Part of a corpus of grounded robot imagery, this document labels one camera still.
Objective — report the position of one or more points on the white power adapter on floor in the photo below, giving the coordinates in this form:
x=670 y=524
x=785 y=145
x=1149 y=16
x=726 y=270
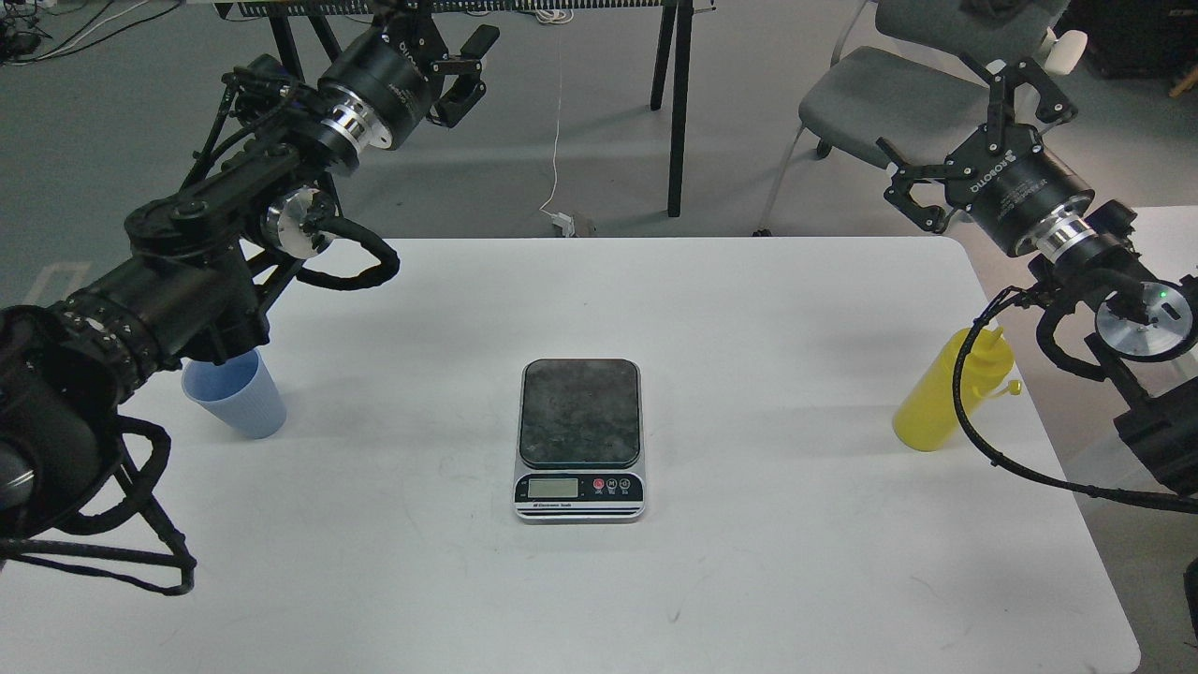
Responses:
x=573 y=226

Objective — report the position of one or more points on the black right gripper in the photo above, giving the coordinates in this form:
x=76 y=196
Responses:
x=1015 y=192

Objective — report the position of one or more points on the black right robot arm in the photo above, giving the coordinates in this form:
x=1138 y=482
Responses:
x=1102 y=308

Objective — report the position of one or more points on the blue ribbed plastic cup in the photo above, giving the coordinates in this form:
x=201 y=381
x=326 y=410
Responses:
x=241 y=392

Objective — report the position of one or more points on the grey office chair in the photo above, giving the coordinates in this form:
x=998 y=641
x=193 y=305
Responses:
x=868 y=93

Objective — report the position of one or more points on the yellow squeeze seasoning bottle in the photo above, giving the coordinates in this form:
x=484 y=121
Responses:
x=926 y=420

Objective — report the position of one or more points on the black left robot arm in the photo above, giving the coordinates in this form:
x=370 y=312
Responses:
x=257 y=211

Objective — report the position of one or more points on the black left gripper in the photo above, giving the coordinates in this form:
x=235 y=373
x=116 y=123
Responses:
x=384 y=84

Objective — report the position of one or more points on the digital kitchen scale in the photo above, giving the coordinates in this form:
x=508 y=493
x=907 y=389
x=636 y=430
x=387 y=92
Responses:
x=580 y=456

